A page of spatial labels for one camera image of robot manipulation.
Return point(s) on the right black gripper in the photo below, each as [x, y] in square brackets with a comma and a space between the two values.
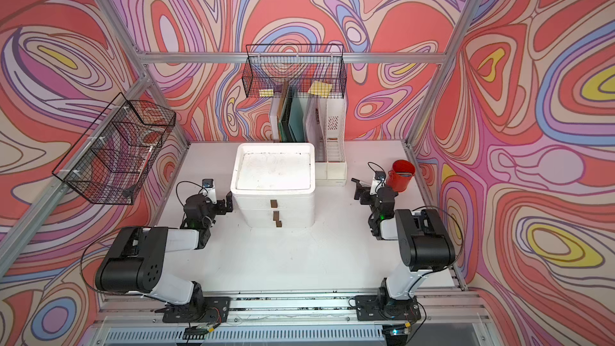
[364, 191]

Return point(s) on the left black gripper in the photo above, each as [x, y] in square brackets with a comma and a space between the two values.
[220, 209]

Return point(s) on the white plastic drawer cabinet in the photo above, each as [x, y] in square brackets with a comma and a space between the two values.
[273, 185]

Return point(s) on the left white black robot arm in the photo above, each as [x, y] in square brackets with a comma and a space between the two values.
[134, 264]

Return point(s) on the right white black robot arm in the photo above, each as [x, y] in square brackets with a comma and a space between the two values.
[424, 245]

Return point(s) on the red metal cup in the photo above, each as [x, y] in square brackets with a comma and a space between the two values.
[400, 175]

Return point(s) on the white file organizer rack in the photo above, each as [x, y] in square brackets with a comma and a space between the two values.
[324, 126]

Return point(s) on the green folder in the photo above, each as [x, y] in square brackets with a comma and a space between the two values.
[296, 121]

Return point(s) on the yellow sticky note pad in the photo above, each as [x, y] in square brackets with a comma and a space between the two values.
[320, 89]

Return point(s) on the small yellow sticky note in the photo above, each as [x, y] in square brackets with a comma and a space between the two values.
[266, 93]

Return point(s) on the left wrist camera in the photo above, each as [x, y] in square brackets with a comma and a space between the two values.
[208, 189]

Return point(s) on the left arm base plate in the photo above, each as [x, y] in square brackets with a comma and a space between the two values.
[201, 310]

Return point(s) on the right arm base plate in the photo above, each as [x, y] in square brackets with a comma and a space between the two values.
[378, 308]

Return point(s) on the black wire basket left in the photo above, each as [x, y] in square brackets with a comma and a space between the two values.
[110, 166]

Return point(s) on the black wire basket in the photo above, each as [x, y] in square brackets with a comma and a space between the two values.
[293, 67]
[110, 166]

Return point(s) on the black wire basket back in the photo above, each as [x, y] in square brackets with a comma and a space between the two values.
[293, 67]

